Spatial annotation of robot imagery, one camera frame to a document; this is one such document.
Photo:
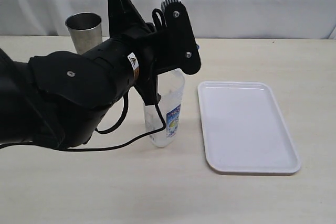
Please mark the clear plastic container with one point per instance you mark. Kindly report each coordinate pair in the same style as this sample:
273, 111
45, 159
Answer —
170, 88

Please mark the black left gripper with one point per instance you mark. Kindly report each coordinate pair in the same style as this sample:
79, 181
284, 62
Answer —
127, 25

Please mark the white backdrop curtain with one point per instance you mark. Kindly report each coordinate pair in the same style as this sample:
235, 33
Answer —
312, 19

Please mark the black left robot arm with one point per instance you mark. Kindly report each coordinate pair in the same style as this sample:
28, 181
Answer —
57, 101

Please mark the stainless steel cup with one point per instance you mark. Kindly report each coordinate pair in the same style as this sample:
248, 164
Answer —
85, 31

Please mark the white rectangular tray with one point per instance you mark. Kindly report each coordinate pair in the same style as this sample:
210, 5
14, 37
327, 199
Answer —
244, 131

